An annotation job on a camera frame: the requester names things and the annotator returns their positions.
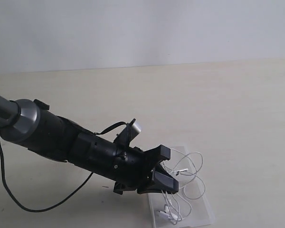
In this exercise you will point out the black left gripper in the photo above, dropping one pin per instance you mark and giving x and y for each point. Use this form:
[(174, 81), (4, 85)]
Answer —
[(132, 169)]

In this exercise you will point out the clear plastic storage case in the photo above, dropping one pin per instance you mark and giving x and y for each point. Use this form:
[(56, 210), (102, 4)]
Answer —
[(202, 214)]

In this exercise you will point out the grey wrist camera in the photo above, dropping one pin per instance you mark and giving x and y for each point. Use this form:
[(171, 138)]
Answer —
[(131, 130)]

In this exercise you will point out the white wired earphones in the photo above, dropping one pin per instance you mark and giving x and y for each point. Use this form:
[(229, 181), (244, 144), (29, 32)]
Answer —
[(179, 208)]

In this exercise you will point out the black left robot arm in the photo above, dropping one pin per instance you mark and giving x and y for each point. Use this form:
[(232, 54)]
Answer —
[(31, 124)]

